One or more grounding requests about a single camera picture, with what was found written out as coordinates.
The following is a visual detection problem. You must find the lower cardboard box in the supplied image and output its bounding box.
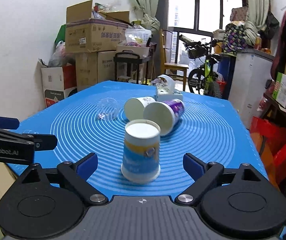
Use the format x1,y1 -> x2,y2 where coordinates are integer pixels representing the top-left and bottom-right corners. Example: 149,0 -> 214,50
75,50 -> 116,91

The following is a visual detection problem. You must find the clear bag of items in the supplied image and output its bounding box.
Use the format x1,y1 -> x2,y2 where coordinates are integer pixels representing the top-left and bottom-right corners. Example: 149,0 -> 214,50
125,25 -> 152,47

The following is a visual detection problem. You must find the clear plastic cup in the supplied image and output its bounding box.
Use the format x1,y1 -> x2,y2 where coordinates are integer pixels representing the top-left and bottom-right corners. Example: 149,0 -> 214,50
96,98 -> 120,121

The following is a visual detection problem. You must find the white paper cup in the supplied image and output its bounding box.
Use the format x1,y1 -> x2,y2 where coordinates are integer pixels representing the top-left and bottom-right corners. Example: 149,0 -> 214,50
124,96 -> 155,121

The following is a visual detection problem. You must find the purple paper cup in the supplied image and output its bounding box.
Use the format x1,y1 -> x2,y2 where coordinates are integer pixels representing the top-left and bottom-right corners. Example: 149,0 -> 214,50
143,99 -> 185,136

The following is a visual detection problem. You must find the red white appliance box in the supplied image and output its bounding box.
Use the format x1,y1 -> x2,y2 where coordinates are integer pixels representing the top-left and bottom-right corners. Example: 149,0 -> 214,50
37,59 -> 77,108

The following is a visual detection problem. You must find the plastic bag by wall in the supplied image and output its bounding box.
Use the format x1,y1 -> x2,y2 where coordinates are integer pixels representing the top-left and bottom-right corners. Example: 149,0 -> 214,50
48,41 -> 75,67

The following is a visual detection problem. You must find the wooden chair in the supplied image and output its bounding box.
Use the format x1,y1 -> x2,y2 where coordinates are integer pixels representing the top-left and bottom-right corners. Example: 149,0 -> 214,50
159,29 -> 190,92

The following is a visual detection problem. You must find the green white carton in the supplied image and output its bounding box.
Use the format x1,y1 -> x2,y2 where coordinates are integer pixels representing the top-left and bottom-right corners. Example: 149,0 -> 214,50
272,73 -> 286,108

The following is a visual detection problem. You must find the tissue pack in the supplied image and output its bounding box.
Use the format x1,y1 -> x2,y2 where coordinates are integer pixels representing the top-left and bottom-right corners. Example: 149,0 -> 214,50
152,74 -> 183,102

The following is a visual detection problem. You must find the blue orange paper cup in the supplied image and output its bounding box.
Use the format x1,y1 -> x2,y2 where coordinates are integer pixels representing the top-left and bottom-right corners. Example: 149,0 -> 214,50
121,119 -> 160,184

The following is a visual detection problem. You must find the black utility cart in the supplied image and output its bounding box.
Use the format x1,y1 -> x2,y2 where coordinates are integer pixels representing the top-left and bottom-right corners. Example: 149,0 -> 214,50
113,52 -> 152,85

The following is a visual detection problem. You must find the blue silicone baking mat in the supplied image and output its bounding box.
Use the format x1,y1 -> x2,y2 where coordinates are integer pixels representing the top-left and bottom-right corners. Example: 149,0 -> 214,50
7,80 -> 269,201

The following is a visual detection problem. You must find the top cardboard box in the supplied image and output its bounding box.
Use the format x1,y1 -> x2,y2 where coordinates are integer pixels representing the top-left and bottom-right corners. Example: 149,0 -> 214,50
65,0 -> 128,53

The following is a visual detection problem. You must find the green bicycle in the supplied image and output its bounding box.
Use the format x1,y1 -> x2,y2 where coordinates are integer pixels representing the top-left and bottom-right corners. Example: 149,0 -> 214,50
179,34 -> 223,99

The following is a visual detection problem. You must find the patterned clothes pile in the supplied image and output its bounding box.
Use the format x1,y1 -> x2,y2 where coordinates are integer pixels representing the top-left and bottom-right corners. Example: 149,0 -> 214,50
222,7 -> 258,55

